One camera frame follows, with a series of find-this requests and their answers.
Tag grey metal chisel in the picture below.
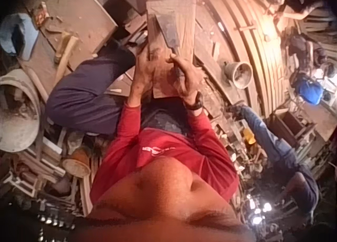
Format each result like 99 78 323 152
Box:
155 12 183 63

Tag small yellow container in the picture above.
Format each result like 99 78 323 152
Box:
242 128 256 145

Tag open wooden box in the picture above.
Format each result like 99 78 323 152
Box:
272 109 317 149

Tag orange round bowl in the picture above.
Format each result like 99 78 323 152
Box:
62 146 92 177

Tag grey metal cup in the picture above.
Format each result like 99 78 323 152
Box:
223 60 254 90

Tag heap of wood offcuts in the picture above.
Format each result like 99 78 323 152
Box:
0 136 93 216

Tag wooden work board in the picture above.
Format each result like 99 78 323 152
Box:
25 0 119 78

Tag wooden handled hammer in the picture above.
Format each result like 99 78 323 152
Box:
53 33 80 84

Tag long wooden plank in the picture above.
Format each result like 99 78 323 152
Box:
144 0 197 98

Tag person's legs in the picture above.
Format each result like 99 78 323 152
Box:
46 39 190 137

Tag small red packet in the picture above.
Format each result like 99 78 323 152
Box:
35 2 48 27

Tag black wrist band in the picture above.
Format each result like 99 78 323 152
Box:
183 91 204 111

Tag person's right hand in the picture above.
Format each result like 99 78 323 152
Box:
165 54 205 102

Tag large grey bucket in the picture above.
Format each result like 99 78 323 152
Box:
0 68 44 152

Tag blue cloth bag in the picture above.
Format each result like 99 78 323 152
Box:
0 13 40 62

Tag stack of long wooden slats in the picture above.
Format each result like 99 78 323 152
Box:
196 0 293 116

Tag person's left hand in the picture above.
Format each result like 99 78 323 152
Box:
130 46 155 98

